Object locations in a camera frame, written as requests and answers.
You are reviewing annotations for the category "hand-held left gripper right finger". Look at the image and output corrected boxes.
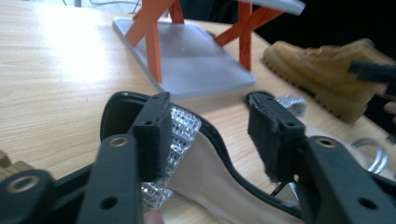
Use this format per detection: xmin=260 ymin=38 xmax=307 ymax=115
xmin=247 ymin=91 xmax=396 ymax=224

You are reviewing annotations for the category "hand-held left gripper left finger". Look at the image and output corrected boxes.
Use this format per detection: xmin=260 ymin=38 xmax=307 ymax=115
xmin=78 ymin=91 xmax=174 ymax=224

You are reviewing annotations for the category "black rhinestone strap sandal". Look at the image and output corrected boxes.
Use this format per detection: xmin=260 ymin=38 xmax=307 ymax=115
xmin=245 ymin=91 xmax=390 ymax=175
xmin=100 ymin=91 xmax=304 ymax=224

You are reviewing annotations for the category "tan suede boot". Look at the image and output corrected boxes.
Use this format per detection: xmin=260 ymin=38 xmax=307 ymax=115
xmin=262 ymin=37 xmax=396 ymax=124

